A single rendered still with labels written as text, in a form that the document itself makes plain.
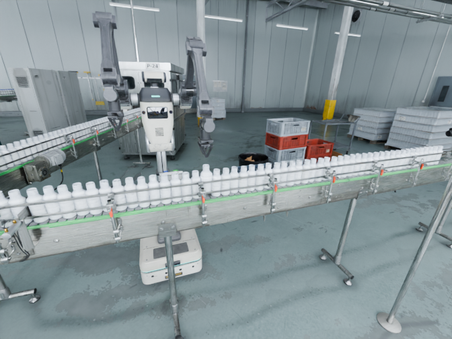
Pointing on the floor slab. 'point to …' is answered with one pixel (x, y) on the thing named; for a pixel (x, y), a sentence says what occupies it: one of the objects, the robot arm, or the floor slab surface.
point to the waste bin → (252, 159)
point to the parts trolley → (335, 132)
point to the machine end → (126, 144)
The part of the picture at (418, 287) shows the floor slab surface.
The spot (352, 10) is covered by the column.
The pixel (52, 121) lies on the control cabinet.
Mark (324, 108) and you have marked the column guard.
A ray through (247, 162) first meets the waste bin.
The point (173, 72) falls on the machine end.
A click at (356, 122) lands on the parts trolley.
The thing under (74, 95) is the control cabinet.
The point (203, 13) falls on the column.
